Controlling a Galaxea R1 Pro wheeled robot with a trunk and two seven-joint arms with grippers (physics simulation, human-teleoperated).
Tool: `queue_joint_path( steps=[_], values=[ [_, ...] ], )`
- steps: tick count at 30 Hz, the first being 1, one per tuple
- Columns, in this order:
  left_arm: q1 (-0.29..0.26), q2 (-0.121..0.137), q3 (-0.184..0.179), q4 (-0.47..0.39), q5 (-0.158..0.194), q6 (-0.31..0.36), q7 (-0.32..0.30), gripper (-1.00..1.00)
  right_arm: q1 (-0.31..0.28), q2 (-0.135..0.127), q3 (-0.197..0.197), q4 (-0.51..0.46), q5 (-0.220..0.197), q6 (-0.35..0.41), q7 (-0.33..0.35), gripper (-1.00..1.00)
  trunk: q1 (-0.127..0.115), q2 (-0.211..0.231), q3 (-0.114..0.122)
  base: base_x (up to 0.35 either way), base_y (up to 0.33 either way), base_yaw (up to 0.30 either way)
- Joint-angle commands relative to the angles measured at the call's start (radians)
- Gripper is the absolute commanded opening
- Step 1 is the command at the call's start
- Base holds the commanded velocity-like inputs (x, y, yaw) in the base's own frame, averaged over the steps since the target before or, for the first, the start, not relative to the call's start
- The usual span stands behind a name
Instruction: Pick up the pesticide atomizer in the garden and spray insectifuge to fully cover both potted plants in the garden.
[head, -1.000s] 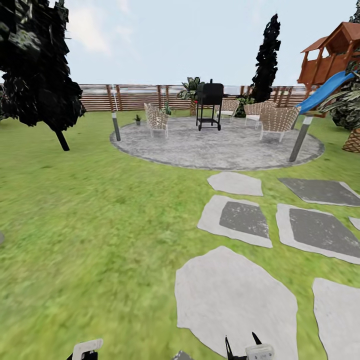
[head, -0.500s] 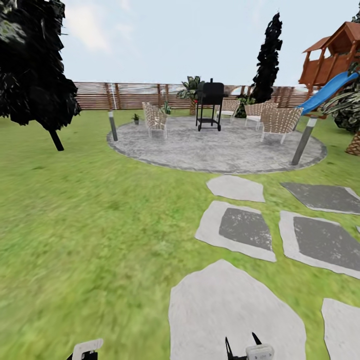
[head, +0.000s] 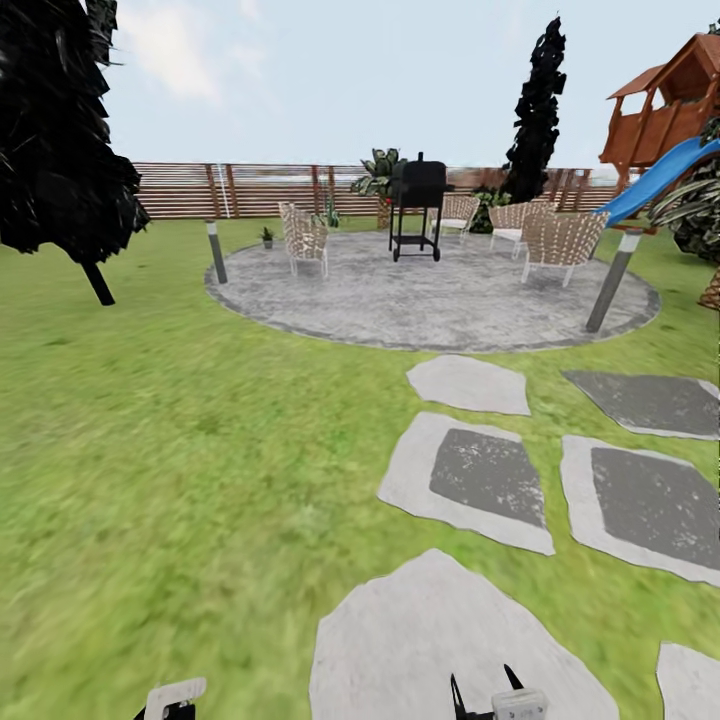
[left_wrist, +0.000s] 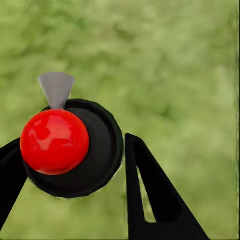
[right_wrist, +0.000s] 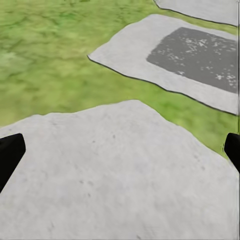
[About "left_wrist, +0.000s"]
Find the insectifuge atomizer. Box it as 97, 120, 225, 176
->
20, 71, 125, 199

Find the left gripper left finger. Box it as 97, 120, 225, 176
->
0, 138, 28, 231

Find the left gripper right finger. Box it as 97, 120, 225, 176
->
124, 133, 210, 240

